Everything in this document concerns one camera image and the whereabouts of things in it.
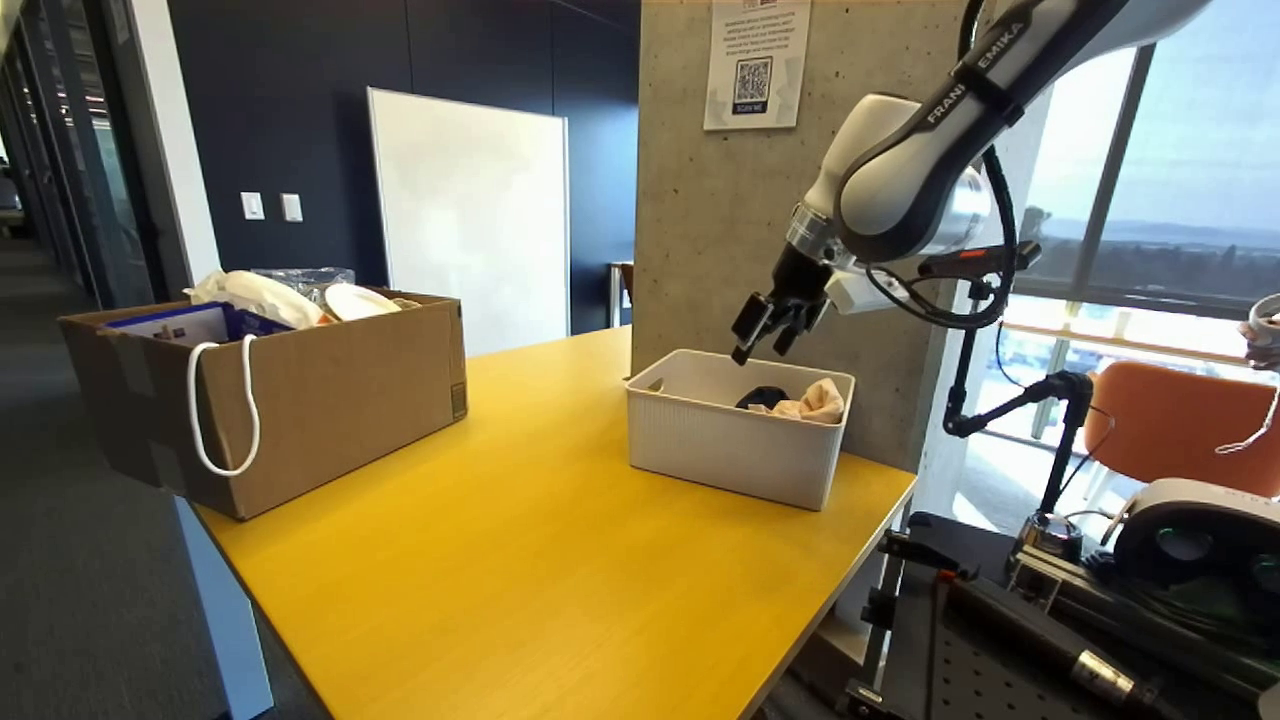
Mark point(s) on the white VR headset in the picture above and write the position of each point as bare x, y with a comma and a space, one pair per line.
1203, 502

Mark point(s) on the white VR controller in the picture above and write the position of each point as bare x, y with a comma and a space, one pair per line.
1264, 335

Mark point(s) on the black stereo camera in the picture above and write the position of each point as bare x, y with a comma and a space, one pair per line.
1029, 252

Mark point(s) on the white wall switch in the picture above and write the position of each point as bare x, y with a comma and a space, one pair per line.
292, 207
252, 207

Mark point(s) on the orange chair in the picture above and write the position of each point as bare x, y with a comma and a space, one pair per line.
1185, 425

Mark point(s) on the blue flat item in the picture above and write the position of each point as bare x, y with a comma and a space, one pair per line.
175, 322

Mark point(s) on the cream printed t-shirt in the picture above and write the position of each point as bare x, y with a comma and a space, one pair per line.
818, 402

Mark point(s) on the white whiteboard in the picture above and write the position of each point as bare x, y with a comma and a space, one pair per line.
464, 213

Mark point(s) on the paper QR code poster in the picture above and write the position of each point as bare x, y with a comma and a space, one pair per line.
784, 65

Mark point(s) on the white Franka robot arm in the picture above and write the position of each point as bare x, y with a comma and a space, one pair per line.
907, 173

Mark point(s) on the white cloth bag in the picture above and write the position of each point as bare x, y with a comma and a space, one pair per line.
264, 298

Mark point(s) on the black articulated camera stand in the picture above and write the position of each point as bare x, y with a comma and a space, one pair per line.
1066, 402

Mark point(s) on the brown cardboard box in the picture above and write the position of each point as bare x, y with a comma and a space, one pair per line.
332, 402

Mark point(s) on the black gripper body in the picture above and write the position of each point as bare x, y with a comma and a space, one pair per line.
798, 289

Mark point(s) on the concrete pillar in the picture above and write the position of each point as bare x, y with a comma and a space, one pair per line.
722, 242

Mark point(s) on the dark navy cloth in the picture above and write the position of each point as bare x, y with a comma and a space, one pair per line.
760, 399

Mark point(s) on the white plastic bin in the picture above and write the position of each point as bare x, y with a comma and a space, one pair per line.
722, 445

